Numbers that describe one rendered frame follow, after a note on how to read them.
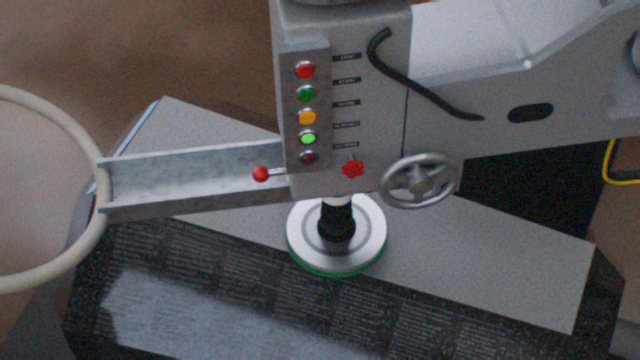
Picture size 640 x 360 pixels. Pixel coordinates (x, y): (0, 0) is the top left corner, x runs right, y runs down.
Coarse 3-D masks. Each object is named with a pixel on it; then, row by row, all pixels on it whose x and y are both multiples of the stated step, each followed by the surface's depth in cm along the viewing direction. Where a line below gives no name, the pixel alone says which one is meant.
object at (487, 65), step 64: (448, 0) 158; (512, 0) 155; (576, 0) 145; (384, 64) 138; (448, 64) 148; (512, 64) 148; (576, 64) 148; (448, 128) 156; (512, 128) 159; (576, 128) 162
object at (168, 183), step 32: (128, 160) 171; (160, 160) 172; (192, 160) 174; (224, 160) 175; (256, 160) 177; (128, 192) 171; (160, 192) 171; (192, 192) 171; (224, 192) 166; (256, 192) 167; (288, 192) 169
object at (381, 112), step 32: (288, 0) 135; (384, 0) 135; (288, 32) 132; (320, 32) 133; (352, 32) 134; (352, 64) 139; (352, 96) 144; (384, 96) 145; (352, 128) 150; (384, 128) 152; (384, 160) 158; (320, 192) 162; (352, 192) 164
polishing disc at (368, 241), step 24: (312, 216) 192; (360, 216) 192; (384, 216) 192; (288, 240) 189; (312, 240) 188; (360, 240) 188; (384, 240) 188; (312, 264) 185; (336, 264) 184; (360, 264) 184
